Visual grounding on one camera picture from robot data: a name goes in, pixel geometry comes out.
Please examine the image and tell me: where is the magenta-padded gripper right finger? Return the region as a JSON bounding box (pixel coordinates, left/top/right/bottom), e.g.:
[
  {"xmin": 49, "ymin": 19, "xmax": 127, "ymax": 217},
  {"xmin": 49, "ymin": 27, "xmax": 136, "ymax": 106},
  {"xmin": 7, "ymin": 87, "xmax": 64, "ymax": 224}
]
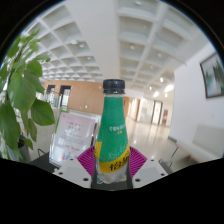
[{"xmin": 128, "ymin": 146, "xmax": 169, "ymax": 188}]

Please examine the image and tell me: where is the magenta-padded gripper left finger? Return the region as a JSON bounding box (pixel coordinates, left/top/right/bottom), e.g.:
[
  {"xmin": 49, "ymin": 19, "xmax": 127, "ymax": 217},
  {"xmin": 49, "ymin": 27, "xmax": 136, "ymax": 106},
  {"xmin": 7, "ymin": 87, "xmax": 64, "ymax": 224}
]
[{"xmin": 52, "ymin": 146, "xmax": 98, "ymax": 188}]

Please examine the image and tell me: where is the green drink bottle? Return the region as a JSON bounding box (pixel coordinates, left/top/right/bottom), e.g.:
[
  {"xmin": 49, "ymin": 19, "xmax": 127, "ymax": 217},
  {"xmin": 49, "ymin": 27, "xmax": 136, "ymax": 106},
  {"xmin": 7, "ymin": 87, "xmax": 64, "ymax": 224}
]
[{"xmin": 93, "ymin": 78, "xmax": 132, "ymax": 185}]

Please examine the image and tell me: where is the clear acrylic sign stand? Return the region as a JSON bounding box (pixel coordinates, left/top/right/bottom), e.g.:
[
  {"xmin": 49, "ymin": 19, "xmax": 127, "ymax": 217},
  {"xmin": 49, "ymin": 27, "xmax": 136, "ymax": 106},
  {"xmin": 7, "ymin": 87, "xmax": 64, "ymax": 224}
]
[{"xmin": 49, "ymin": 110, "xmax": 101, "ymax": 167}]

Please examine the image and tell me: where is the long white bench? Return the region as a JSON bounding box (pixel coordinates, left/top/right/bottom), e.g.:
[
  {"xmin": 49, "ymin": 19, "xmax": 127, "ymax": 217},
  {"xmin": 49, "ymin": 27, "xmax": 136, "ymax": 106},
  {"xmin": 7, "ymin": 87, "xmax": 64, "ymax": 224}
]
[{"xmin": 168, "ymin": 123, "xmax": 224, "ymax": 164}]

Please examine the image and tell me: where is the green potted plant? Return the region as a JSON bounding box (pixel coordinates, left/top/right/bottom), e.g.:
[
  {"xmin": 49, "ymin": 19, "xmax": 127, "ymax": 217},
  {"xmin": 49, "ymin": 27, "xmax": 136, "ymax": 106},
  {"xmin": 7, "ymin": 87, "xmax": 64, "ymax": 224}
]
[{"xmin": 0, "ymin": 28, "xmax": 56, "ymax": 163}]

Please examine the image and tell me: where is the framed landscape picture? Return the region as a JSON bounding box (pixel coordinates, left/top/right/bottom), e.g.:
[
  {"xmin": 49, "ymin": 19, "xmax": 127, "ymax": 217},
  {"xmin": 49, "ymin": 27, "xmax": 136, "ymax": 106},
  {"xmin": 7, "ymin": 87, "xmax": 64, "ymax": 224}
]
[{"xmin": 199, "ymin": 52, "xmax": 224, "ymax": 99}]

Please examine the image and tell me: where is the group of ceiling lights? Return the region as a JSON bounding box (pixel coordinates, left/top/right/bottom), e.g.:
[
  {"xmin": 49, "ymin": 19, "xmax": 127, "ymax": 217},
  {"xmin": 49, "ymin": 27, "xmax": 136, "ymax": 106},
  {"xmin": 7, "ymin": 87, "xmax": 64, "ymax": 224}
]
[{"xmin": 66, "ymin": 39, "xmax": 174, "ymax": 98}]

